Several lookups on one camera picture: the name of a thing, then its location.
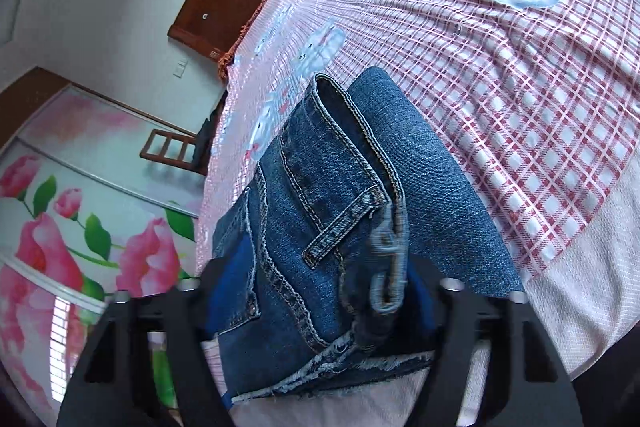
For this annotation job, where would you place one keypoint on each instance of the pink checked bed sheet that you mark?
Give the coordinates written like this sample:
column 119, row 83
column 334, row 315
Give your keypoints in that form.
column 500, row 82

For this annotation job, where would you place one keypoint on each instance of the floral sliding door wardrobe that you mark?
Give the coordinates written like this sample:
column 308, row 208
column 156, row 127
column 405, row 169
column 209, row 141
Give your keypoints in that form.
column 75, row 207

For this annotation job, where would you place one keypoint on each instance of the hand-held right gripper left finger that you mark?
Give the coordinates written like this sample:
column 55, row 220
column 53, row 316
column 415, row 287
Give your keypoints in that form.
column 225, row 302

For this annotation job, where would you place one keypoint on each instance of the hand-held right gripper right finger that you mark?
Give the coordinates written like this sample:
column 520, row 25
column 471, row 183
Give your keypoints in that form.
column 422, row 307

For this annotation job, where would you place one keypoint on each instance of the white wall switch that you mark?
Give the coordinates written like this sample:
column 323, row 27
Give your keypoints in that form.
column 180, row 69

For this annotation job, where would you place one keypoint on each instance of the wooden chair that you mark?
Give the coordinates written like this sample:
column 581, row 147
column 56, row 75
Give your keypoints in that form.
column 167, row 152

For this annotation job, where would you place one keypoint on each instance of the blue denim pants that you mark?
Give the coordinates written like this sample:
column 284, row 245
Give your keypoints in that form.
column 325, row 187

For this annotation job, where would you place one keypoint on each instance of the brown fringed bed mat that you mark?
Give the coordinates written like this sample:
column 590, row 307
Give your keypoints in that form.
column 245, row 27

